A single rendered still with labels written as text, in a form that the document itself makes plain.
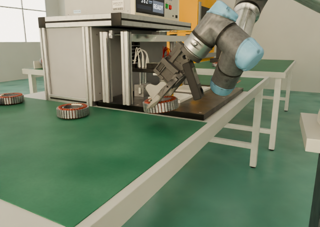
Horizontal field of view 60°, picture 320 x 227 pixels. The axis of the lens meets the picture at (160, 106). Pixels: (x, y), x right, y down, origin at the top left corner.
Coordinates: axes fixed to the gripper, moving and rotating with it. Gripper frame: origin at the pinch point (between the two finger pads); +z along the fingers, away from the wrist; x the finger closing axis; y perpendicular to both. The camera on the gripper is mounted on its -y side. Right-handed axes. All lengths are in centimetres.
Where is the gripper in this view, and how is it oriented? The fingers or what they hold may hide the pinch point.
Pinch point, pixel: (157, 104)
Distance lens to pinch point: 88.6
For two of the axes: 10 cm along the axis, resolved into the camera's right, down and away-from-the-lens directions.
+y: -7.2, -6.8, 1.3
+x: -3.8, 2.2, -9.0
